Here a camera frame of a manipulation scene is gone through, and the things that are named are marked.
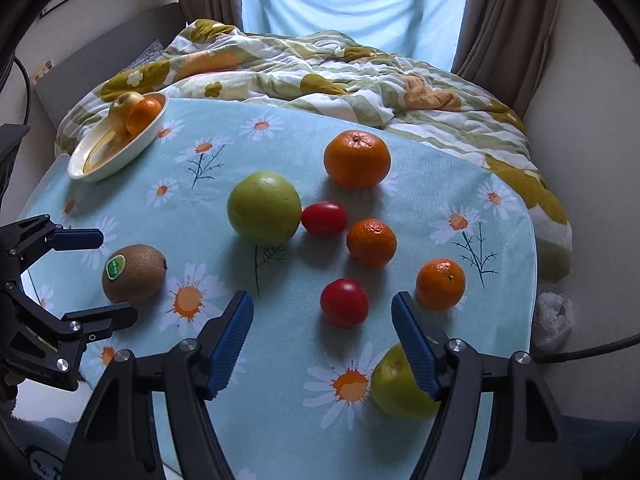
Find red tomato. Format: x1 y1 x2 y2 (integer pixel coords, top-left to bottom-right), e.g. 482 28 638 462
300 201 349 237
320 278 371 330

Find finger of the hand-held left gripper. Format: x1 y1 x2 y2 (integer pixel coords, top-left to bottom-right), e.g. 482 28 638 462
0 282 139 361
0 214 104 281

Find white plastic bag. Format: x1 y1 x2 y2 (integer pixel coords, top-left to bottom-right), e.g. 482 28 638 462
532 292 576 353

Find small mandarin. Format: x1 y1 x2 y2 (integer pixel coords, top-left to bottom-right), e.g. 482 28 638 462
346 218 398 269

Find light blue window cloth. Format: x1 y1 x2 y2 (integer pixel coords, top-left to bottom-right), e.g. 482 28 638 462
239 0 473 73

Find grey patterned pillow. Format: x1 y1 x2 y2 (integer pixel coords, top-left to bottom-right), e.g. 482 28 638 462
122 40 166 71

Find black cable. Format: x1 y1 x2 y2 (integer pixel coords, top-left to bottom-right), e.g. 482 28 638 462
535 327 640 365
10 55 33 126

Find cream oval bowl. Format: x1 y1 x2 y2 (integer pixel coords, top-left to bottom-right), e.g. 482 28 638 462
67 92 170 183

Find blue daisy print tablecloth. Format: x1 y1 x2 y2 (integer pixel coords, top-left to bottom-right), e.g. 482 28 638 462
20 97 538 480

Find kiwi with green sticker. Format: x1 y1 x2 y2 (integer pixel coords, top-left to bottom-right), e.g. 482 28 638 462
102 244 168 305

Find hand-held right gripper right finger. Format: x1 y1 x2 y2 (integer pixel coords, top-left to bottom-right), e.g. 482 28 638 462
391 291 586 480

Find grey bed headboard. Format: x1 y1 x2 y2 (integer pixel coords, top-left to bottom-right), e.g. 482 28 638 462
32 2 193 133

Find yellow apple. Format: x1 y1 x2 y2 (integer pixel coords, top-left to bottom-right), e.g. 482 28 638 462
108 91 146 136

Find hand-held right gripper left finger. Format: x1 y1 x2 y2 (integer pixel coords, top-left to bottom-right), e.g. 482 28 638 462
62 290 255 480

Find green yellow floral blanket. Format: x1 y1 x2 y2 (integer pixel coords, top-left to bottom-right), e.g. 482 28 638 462
55 19 573 281

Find blue fuzzy cloth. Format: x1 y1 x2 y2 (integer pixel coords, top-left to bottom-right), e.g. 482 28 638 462
10 400 86 480

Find green apple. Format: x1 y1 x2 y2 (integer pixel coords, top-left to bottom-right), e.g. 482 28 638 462
370 342 443 421
227 171 303 246

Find large orange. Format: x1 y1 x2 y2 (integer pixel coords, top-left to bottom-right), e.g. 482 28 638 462
323 130 392 191

